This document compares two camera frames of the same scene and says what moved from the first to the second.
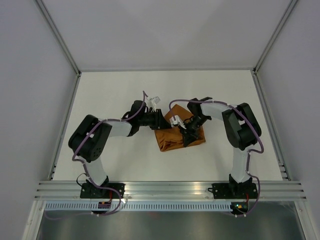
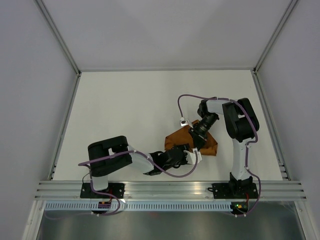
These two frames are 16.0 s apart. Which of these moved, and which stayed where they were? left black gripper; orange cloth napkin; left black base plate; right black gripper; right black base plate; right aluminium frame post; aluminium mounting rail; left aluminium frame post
Moved: orange cloth napkin; left black gripper; right black gripper
Stayed: right aluminium frame post; aluminium mounting rail; left black base plate; right black base plate; left aluminium frame post
